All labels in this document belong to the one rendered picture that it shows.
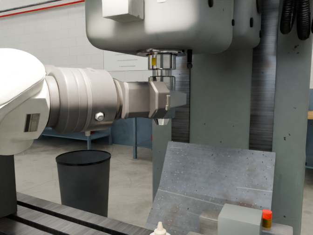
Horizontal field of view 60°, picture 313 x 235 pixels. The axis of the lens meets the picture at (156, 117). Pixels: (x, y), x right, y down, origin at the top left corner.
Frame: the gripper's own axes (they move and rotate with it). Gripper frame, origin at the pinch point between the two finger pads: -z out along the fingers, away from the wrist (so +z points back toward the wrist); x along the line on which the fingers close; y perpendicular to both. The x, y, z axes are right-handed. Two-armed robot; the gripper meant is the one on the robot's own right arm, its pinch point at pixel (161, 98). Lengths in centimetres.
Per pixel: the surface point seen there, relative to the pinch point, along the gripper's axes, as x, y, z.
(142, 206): 186, 122, -123
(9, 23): 770, -161, -103
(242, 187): 5.6, 25.0, -32.8
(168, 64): -2.4, -5.5, 0.5
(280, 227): -15.5, 20.7, -12.8
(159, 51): -3.1, -7.4, 3.0
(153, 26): -6.8, -9.9, 6.7
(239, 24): -5.4, -13.2, -13.5
